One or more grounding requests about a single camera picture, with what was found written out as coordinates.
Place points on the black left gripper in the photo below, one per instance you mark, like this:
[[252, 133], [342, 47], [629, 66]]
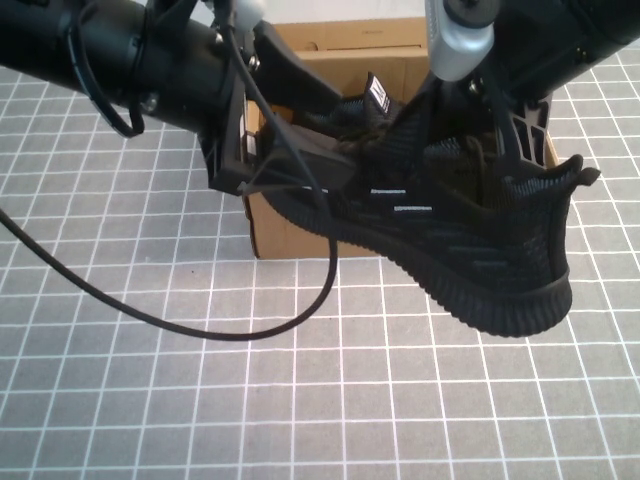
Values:
[[200, 75]]

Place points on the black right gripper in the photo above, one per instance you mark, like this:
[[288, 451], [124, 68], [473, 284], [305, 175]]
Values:
[[545, 45]]

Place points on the black knit lace-up sneaker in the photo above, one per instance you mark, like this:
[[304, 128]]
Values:
[[475, 260]]

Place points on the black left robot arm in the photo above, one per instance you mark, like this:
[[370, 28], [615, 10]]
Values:
[[75, 40]]

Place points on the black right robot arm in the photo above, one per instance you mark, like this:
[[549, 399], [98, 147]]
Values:
[[627, 17]]

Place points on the brown cardboard shoe box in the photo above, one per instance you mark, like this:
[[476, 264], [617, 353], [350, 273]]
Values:
[[350, 70]]

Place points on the black sneaker with upright tongue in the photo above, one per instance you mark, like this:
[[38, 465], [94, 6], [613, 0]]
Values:
[[377, 95]]

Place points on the grey white-grid tablecloth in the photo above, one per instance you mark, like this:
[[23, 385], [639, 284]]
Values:
[[150, 400]]

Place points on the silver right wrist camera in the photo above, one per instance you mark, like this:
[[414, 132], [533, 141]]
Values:
[[460, 45]]

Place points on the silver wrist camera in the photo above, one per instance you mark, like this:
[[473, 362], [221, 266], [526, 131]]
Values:
[[250, 12], [460, 45]]

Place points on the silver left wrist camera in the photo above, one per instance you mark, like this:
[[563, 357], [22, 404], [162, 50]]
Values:
[[250, 12]]

